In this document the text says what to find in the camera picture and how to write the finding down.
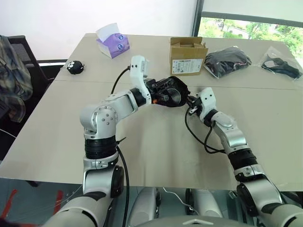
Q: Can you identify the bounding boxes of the black drawstring pouch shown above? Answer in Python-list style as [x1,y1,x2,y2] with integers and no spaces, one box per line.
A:
[165,75,191,108]

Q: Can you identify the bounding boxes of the dark metal cup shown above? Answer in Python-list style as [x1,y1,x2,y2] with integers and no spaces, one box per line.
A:
[165,88,182,106]

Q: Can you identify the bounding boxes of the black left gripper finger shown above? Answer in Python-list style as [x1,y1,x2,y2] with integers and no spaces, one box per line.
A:
[159,95,174,108]
[165,76,181,90]

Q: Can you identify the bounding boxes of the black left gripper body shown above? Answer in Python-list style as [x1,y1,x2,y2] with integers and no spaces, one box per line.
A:
[145,79,171,107]

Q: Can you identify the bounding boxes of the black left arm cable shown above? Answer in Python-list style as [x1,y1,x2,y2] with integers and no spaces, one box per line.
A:
[110,67,131,227]

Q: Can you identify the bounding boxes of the silver robot leg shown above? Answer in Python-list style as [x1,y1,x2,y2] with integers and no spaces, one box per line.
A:
[186,188,223,218]
[129,187,162,219]

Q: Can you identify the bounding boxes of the silver left robot leg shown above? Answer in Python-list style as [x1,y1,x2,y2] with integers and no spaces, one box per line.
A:
[129,187,162,219]

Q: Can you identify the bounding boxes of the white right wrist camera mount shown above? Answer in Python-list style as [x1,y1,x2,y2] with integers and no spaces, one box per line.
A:
[195,87,217,120]

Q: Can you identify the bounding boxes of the purple tissue pack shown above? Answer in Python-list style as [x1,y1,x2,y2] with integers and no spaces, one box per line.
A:
[96,33,131,59]

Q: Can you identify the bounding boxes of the small round black toy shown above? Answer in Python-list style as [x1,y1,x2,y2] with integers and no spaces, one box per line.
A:
[66,60,86,75]

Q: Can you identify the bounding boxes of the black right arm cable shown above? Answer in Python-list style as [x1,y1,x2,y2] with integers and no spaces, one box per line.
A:
[184,107,228,155]

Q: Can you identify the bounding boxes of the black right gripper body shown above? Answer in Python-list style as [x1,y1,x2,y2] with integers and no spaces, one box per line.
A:
[189,95,202,117]

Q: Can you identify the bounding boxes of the black office chair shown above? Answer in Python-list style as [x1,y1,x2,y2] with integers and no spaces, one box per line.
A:
[6,35,70,142]

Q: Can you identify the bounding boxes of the grey robot torso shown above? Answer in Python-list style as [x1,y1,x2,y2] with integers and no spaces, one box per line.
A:
[126,217,240,227]

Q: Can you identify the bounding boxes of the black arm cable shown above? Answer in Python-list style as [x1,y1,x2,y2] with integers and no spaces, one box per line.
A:
[184,107,228,155]
[110,67,131,227]

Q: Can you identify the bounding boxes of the camouflage jacket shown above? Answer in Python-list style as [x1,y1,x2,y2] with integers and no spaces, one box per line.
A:
[0,35,34,122]

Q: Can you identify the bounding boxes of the black window frame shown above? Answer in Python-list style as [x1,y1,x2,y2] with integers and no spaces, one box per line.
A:
[191,0,303,57]

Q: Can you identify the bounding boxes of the thin white cable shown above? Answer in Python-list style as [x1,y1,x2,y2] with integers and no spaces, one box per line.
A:
[162,187,193,214]

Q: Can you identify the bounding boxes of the silver right robot leg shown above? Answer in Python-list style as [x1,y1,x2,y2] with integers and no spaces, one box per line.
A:
[186,188,223,218]

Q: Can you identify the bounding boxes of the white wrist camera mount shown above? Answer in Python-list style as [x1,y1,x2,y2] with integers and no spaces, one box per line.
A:
[195,87,217,120]
[129,55,152,99]

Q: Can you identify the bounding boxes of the plastic bag of black cloth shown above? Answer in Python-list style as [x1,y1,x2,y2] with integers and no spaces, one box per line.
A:
[203,45,253,79]

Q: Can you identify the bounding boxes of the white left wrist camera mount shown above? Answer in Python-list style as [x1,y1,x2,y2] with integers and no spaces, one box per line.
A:
[129,55,152,99]

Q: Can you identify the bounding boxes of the clear bag with black strap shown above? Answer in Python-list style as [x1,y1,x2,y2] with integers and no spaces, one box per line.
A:
[258,45,303,82]

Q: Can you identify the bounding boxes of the open brown cardboard box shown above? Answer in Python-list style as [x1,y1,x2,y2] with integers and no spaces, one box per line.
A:
[169,36,209,77]

